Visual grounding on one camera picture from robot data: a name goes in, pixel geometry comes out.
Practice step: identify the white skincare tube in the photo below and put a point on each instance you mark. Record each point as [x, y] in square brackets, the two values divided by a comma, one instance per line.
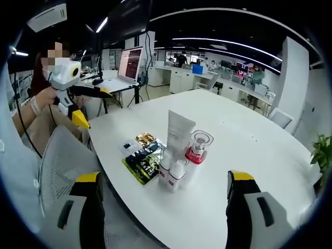
[179, 129]

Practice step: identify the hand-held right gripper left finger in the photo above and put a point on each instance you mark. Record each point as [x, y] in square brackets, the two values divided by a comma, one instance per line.
[90, 207]

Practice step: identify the row of white office desks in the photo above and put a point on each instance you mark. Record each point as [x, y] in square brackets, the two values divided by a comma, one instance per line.
[179, 80]

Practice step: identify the ceiling air conditioner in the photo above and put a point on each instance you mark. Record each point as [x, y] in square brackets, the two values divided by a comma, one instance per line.
[48, 16]

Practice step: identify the gold foil skincare sachet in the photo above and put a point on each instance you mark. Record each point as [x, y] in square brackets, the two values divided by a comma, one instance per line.
[145, 138]

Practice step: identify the green black skincare sachet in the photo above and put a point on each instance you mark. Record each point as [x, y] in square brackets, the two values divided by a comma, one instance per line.
[141, 167]

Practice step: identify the potted green plant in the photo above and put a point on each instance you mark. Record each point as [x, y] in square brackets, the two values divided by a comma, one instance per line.
[323, 153]

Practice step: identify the black computer mouse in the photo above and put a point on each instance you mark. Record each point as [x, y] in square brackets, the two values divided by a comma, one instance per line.
[98, 82]

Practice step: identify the person's left hand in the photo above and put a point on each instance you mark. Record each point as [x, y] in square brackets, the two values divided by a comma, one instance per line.
[48, 96]

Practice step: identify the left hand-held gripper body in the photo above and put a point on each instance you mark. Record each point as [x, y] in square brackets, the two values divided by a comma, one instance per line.
[63, 76]

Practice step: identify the white chair back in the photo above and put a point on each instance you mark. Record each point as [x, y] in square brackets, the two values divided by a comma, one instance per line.
[281, 118]

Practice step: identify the white red pump skincare bottle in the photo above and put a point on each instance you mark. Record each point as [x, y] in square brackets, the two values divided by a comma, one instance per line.
[195, 168]

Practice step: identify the open white laptop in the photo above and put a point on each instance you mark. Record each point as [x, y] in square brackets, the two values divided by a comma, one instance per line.
[131, 64]

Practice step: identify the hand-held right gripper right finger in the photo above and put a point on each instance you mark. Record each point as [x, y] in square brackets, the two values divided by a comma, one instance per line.
[238, 207]

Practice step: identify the person's white wristwatch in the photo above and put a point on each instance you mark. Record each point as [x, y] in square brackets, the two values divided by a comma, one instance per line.
[35, 106]

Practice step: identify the small clear skincare sachet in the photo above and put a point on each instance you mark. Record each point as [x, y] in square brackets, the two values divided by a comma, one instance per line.
[127, 146]

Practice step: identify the blue storage box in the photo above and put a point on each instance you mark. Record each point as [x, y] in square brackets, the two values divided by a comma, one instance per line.
[197, 69]

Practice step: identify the grey mesh office chair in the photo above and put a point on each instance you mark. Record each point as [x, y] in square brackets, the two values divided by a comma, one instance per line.
[64, 160]

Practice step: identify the person's head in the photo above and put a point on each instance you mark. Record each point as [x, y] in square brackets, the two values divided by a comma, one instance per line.
[39, 75]

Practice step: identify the white laptop desk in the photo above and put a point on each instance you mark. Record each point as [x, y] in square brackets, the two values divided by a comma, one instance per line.
[122, 90]

